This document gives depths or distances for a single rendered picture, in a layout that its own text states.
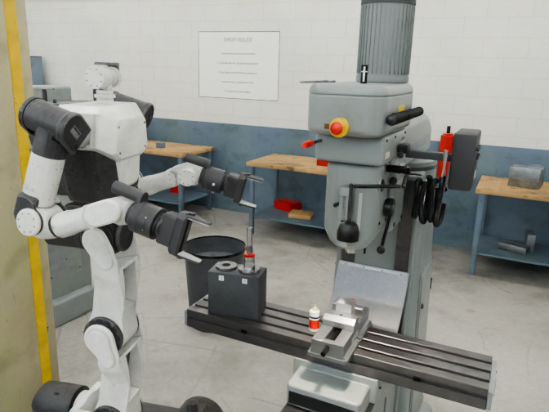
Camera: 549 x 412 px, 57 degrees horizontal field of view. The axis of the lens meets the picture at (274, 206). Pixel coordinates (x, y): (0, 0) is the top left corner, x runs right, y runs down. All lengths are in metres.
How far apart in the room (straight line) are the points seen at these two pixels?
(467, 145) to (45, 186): 1.40
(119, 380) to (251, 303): 0.58
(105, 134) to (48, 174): 0.20
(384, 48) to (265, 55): 4.76
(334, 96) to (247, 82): 5.19
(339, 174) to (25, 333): 1.99
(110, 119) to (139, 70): 6.20
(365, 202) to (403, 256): 0.56
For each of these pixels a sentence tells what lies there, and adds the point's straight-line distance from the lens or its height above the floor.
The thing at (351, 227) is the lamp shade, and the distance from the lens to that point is 1.63.
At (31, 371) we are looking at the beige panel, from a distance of 3.22.
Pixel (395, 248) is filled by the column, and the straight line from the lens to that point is 2.28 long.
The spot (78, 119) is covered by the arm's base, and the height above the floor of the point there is 1.78.
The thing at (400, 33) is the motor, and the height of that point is 2.06.
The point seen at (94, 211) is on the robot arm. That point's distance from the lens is 1.42.
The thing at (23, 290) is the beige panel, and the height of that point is 0.77.
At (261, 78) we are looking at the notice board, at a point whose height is 1.81.
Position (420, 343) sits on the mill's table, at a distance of 2.09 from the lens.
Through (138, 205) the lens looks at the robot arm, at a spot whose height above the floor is 1.58.
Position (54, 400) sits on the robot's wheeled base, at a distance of 2.16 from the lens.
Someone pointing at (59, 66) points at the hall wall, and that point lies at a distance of 8.87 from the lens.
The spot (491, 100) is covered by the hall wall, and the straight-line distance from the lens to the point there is 5.96.
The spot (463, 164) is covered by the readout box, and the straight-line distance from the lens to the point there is 1.98.
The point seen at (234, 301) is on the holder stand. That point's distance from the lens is 2.14.
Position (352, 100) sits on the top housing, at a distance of 1.60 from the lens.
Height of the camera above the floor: 1.93
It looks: 15 degrees down
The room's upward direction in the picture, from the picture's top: 2 degrees clockwise
